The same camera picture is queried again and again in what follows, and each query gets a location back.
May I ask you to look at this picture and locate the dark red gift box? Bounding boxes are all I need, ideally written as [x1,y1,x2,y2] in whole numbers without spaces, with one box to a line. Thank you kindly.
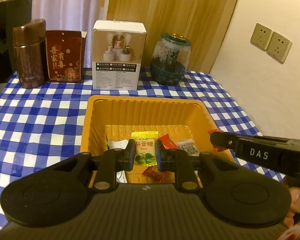
[46,30,87,83]

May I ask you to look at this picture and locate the white curtain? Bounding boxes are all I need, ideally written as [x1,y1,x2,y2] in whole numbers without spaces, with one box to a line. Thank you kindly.
[0,0,108,68]

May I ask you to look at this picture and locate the grey snack packet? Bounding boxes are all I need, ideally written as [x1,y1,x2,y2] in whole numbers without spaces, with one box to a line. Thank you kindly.
[176,139,199,156]

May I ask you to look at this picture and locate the white snack wrapper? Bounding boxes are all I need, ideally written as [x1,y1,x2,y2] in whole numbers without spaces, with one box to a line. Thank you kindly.
[107,139,128,184]

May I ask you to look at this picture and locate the left wall socket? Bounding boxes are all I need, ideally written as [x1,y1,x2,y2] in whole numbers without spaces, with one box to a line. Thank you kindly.
[250,23,273,51]

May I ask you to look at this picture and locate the blue white checkered tablecloth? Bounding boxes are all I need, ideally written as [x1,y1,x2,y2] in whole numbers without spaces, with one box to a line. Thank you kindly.
[0,67,287,235]

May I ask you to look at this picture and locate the black appliance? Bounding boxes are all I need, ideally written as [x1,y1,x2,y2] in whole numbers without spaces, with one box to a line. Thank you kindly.
[0,0,32,83]

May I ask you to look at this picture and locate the wall socket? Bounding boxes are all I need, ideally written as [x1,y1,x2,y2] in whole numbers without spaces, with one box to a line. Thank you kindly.
[266,32,293,64]
[250,23,273,51]

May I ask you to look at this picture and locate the right wall socket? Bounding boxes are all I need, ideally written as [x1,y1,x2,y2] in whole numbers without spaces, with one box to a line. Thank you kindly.
[266,32,293,64]

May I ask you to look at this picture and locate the brown cylindrical tin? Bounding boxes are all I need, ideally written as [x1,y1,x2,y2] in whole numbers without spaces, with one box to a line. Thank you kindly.
[13,19,48,88]

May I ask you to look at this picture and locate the large red candy packet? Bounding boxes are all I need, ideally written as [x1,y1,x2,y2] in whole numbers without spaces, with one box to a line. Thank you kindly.
[158,134,179,150]

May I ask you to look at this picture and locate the white product box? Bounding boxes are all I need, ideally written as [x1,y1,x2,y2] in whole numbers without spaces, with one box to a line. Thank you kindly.
[91,20,147,91]

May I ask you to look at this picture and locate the yellow green candy packet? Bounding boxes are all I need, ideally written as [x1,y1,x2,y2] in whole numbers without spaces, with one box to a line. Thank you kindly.
[131,131,159,166]

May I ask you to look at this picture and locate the small red candy packet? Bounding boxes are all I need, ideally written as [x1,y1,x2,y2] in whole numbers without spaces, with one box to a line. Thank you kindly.
[208,129,230,153]

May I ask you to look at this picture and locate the right hand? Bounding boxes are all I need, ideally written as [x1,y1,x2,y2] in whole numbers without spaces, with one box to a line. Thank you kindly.
[284,187,300,228]

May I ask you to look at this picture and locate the orange plastic tray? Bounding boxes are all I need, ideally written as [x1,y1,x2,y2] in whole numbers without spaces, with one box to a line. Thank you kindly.
[79,94,236,189]

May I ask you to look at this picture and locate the red orange candy packet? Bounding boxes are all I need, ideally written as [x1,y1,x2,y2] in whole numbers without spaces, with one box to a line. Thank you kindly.
[142,166,175,184]

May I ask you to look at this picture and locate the green glass terrarium jar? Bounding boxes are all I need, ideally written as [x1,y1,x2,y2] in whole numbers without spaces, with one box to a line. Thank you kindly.
[150,33,191,86]

